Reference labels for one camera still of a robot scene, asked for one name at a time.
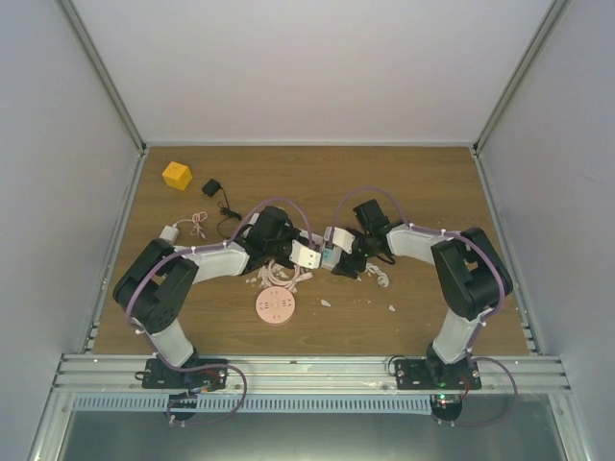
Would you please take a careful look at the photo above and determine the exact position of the pink round power socket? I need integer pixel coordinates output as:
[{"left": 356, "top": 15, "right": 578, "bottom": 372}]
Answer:
[{"left": 255, "top": 286, "right": 296, "bottom": 327}]

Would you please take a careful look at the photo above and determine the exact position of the pink braided usb cable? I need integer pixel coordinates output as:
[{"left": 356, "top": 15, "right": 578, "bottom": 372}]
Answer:
[{"left": 175, "top": 211, "right": 210, "bottom": 240}]

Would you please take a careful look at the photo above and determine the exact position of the black power adapter plug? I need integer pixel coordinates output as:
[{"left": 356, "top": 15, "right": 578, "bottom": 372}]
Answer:
[{"left": 201, "top": 179, "right": 222, "bottom": 198}]

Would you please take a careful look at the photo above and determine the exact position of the white usb charger plug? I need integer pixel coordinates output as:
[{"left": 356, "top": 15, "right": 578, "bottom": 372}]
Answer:
[{"left": 160, "top": 226, "right": 180, "bottom": 245}]

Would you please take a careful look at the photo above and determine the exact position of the yellow cube socket adapter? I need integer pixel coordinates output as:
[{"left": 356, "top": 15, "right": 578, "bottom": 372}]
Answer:
[{"left": 161, "top": 161, "right": 192, "bottom": 191}]

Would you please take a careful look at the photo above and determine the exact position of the white power strip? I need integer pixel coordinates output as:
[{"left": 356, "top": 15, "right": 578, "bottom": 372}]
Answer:
[{"left": 320, "top": 244, "right": 341, "bottom": 272}]

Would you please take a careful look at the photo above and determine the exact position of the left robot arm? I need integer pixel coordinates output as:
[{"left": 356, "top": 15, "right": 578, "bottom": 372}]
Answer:
[{"left": 112, "top": 206, "right": 317, "bottom": 388}]

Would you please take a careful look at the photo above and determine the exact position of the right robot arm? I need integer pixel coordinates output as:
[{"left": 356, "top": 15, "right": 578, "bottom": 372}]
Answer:
[{"left": 321, "top": 199, "right": 512, "bottom": 389}]

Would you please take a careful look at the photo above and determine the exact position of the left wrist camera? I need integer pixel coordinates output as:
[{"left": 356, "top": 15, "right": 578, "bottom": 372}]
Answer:
[{"left": 288, "top": 240, "right": 322, "bottom": 270}]

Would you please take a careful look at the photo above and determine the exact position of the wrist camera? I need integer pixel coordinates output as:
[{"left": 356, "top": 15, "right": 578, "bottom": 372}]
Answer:
[
  {"left": 323, "top": 227, "right": 356, "bottom": 255},
  {"left": 288, "top": 240, "right": 322, "bottom": 270}
]

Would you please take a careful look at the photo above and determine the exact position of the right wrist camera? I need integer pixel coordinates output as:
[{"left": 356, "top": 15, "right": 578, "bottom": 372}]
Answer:
[{"left": 323, "top": 227, "right": 356, "bottom": 255}]

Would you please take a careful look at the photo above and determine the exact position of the pink coiled socket cable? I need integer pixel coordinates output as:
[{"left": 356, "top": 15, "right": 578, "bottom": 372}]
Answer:
[{"left": 257, "top": 261, "right": 314, "bottom": 292}]

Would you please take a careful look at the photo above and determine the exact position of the white coiled strip cable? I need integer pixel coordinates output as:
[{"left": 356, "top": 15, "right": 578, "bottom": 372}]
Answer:
[{"left": 359, "top": 261, "right": 391, "bottom": 289}]

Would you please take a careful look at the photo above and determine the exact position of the black thin adapter cable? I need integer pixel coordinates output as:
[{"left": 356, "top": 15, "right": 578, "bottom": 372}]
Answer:
[{"left": 215, "top": 189, "right": 242, "bottom": 240}]

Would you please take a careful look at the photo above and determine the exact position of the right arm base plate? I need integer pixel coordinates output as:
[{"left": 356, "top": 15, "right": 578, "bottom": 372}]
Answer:
[{"left": 388, "top": 356, "right": 482, "bottom": 392}]

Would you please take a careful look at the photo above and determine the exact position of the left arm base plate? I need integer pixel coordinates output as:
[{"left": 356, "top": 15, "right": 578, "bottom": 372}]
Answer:
[{"left": 135, "top": 357, "right": 228, "bottom": 392}]

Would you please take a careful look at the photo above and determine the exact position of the slotted cable duct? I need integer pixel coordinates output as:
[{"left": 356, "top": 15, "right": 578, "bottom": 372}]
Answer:
[{"left": 73, "top": 393, "right": 431, "bottom": 415}]

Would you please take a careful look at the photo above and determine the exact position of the aluminium mounting rail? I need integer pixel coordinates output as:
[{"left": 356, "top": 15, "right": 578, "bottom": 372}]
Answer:
[{"left": 52, "top": 354, "right": 571, "bottom": 395}]

